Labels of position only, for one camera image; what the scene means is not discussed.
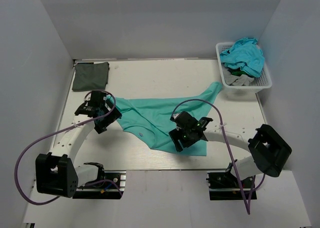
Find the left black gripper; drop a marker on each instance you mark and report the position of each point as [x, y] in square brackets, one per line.
[115, 115]

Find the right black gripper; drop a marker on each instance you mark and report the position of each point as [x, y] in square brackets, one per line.
[175, 135]

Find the teal t shirt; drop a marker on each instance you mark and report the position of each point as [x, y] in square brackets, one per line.
[149, 120]

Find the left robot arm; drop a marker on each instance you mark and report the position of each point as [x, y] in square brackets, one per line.
[56, 173]

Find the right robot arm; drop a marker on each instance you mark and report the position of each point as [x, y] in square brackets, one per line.
[268, 151]

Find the folded dark green t shirt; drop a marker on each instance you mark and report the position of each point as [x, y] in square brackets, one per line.
[90, 76]

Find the grey cloth in basket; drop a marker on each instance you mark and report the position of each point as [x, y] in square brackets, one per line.
[233, 80]

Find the green cloth in basket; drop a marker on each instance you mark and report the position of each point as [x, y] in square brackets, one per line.
[237, 72]

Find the white plastic basket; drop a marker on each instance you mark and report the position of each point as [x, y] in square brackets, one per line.
[258, 84]

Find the light blue t shirt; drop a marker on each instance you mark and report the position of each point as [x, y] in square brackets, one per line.
[244, 56]

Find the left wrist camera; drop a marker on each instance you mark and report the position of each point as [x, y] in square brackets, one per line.
[96, 100]

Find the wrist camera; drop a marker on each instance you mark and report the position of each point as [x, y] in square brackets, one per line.
[187, 124]
[96, 100]

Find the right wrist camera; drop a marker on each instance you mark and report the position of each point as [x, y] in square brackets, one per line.
[187, 124]

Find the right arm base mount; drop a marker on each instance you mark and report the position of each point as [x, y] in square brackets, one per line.
[224, 186]

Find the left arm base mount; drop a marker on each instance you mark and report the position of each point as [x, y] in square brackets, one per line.
[108, 190]

